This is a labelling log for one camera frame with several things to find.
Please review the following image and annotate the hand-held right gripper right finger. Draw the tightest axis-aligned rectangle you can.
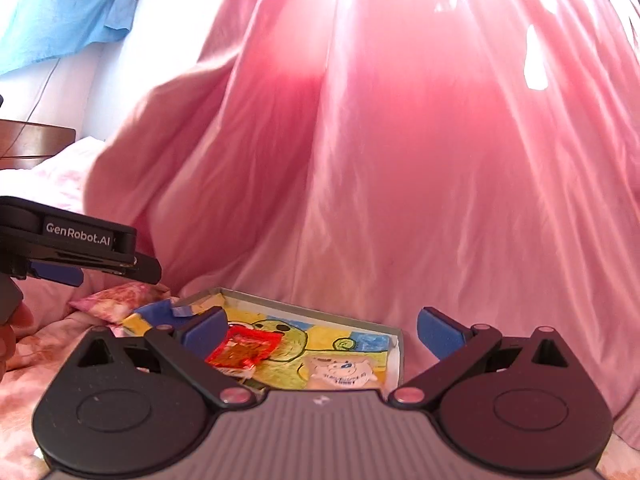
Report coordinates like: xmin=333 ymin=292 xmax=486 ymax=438
xmin=390 ymin=306 xmax=576 ymax=408

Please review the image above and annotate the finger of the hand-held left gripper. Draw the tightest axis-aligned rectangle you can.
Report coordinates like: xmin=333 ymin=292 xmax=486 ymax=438
xmin=30 ymin=207 xmax=138 ymax=268
xmin=25 ymin=254 xmax=162 ymax=287

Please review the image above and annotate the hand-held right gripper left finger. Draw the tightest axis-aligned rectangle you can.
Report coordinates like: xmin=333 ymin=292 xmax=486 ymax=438
xmin=70 ymin=306 xmax=258 ymax=408

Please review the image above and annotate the grey box with cartoon print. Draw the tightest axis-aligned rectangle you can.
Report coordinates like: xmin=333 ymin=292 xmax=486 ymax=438
xmin=122 ymin=286 xmax=405 ymax=394

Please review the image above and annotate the person's left hand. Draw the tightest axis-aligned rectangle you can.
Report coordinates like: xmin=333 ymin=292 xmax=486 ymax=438
xmin=0 ymin=305 xmax=34 ymax=377

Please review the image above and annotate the red snack packet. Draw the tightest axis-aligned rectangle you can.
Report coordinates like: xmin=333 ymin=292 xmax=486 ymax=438
xmin=206 ymin=324 xmax=282 ymax=377

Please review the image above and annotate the blue snack packet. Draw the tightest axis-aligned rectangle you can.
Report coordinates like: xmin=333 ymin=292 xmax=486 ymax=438
xmin=141 ymin=299 xmax=195 ymax=328

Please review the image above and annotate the wooden headboard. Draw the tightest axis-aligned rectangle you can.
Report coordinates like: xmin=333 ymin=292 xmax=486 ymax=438
xmin=0 ymin=119 xmax=77 ymax=171

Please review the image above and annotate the pink floral blanket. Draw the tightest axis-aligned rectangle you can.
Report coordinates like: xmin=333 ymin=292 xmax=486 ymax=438
xmin=0 ymin=135 xmax=640 ymax=480

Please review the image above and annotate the pale snack packet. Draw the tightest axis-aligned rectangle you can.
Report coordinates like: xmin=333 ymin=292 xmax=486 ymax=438
xmin=299 ymin=351 xmax=385 ymax=392

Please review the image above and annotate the pink curtain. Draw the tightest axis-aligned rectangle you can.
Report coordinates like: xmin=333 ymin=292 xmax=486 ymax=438
xmin=82 ymin=0 xmax=640 ymax=441

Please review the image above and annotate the blue cloth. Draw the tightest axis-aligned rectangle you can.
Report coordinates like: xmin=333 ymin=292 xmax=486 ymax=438
xmin=0 ymin=0 xmax=143 ymax=77

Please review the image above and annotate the thin black cable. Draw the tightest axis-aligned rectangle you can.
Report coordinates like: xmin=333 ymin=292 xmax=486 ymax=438
xmin=0 ymin=55 xmax=63 ymax=158

